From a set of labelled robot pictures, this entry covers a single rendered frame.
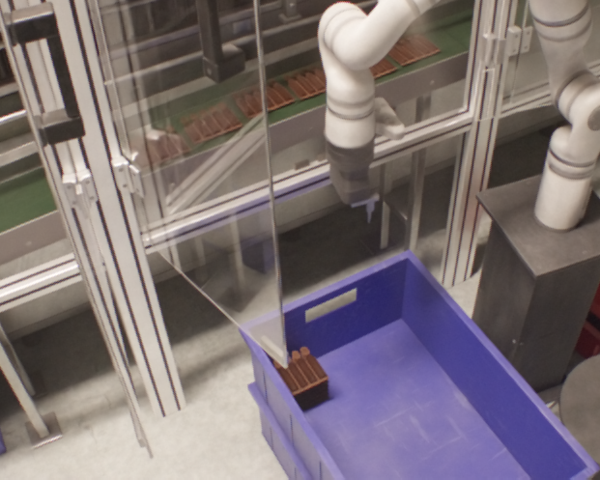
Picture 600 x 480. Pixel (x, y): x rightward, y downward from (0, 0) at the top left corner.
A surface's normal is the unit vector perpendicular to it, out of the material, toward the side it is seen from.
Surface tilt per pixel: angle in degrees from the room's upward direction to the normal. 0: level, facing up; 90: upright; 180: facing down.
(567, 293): 90
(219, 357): 0
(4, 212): 2
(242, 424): 0
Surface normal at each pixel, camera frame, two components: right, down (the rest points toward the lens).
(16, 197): -0.07, -0.69
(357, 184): 0.29, 0.37
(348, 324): 0.47, 0.61
